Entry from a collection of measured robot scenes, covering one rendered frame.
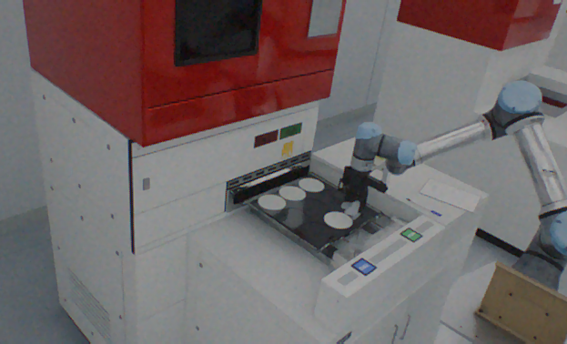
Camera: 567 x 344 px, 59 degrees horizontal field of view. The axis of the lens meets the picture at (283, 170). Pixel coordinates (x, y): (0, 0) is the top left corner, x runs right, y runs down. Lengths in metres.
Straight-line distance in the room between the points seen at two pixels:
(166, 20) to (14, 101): 1.73
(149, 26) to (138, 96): 0.19
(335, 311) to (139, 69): 0.83
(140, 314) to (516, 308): 1.20
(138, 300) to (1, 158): 1.49
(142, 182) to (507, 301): 1.13
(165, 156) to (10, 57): 1.49
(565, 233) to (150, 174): 1.18
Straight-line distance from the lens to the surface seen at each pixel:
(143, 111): 1.38
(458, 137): 1.76
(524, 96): 1.67
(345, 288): 1.41
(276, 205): 1.80
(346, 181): 1.70
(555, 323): 1.63
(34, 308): 2.77
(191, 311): 1.96
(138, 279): 1.75
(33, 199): 3.24
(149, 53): 1.33
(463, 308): 1.71
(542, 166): 1.63
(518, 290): 1.62
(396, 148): 1.60
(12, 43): 2.87
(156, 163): 1.54
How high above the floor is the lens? 1.87
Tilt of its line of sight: 29 degrees down
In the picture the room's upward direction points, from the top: 8 degrees clockwise
